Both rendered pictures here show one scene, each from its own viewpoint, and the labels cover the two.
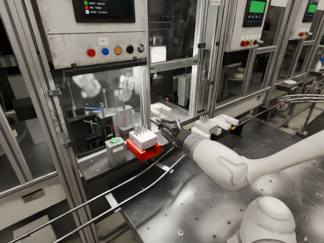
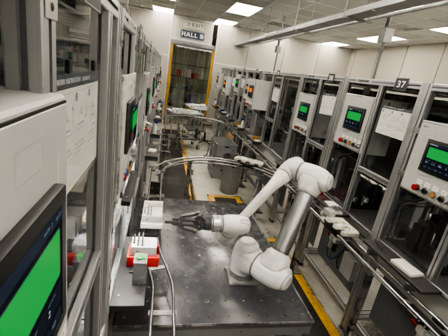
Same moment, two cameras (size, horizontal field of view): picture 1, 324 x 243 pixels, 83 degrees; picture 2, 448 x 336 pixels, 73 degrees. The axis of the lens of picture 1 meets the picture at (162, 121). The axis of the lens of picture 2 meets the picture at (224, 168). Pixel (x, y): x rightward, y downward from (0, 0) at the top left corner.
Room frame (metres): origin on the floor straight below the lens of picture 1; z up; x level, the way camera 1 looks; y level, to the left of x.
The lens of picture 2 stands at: (-0.05, 1.17, 1.89)
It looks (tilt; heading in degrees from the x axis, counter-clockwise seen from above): 17 degrees down; 295
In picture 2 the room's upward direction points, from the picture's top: 9 degrees clockwise
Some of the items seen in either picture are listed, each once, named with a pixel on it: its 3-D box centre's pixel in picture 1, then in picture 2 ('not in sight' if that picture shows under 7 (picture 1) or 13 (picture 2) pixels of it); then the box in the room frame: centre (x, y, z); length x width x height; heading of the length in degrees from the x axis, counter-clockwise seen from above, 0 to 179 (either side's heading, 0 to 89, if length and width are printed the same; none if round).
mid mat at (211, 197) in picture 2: not in sight; (229, 209); (1.47, -2.59, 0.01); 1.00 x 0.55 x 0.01; 128
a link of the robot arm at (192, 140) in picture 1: (195, 145); (216, 223); (0.54, -0.12, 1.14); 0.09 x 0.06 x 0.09; 127
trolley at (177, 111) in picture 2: not in sight; (183, 127); (3.99, -4.95, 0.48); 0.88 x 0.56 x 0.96; 56
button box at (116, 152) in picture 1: (115, 150); (137, 267); (0.74, 0.23, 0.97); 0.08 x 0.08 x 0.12; 38
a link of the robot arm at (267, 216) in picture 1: (266, 225); (246, 255); (0.43, -0.40, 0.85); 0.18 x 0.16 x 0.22; 165
